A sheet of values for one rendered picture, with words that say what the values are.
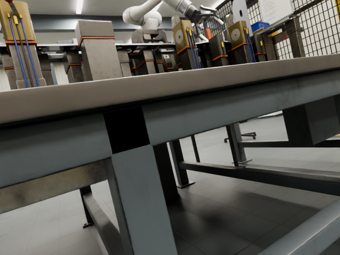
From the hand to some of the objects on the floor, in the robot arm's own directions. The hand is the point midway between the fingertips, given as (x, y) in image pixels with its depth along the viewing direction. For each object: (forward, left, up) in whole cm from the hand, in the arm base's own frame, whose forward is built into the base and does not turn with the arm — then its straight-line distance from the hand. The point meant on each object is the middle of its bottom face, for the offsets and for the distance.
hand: (214, 32), depth 134 cm
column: (-79, -14, -112) cm, 138 cm away
